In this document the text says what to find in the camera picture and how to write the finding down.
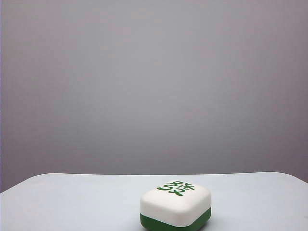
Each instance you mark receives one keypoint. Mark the white green foam mahjong tile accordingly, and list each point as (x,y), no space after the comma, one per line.
(173,207)

